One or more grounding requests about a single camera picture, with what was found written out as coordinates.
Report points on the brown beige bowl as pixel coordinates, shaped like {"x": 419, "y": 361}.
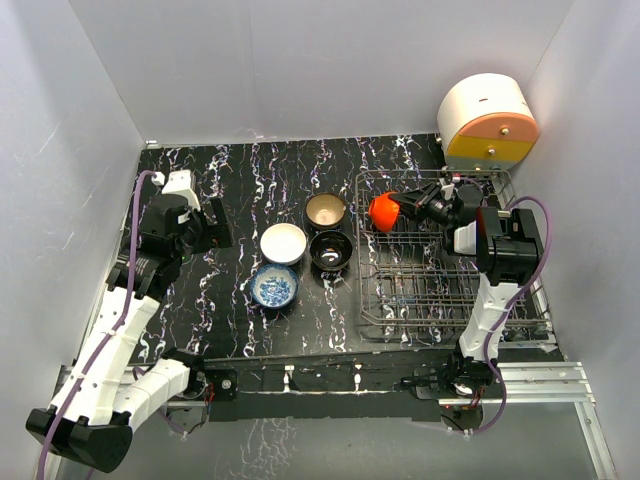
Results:
{"x": 325, "y": 211}

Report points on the aluminium frame rail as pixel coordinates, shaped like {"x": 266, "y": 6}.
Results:
{"x": 345, "y": 387}

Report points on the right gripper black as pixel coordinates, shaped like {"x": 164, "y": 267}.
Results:
{"x": 413, "y": 198}

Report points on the blue white patterned bowl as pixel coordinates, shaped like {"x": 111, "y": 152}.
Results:
{"x": 274, "y": 286}

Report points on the black glossy bowl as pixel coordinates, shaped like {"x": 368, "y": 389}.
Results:
{"x": 331, "y": 250}

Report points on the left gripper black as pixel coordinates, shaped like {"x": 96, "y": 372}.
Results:
{"x": 218, "y": 234}

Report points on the wire dish rack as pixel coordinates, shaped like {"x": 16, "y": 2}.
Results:
{"x": 411, "y": 289}

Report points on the round drawer cabinet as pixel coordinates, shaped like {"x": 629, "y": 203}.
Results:
{"x": 485, "y": 123}

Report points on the red bowl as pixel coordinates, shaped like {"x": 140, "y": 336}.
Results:
{"x": 384, "y": 212}

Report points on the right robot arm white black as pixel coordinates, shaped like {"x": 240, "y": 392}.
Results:
{"x": 508, "y": 252}

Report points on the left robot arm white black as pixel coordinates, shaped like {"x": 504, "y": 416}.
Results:
{"x": 92, "y": 418}

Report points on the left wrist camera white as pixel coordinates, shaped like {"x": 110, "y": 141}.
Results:
{"x": 181, "y": 183}

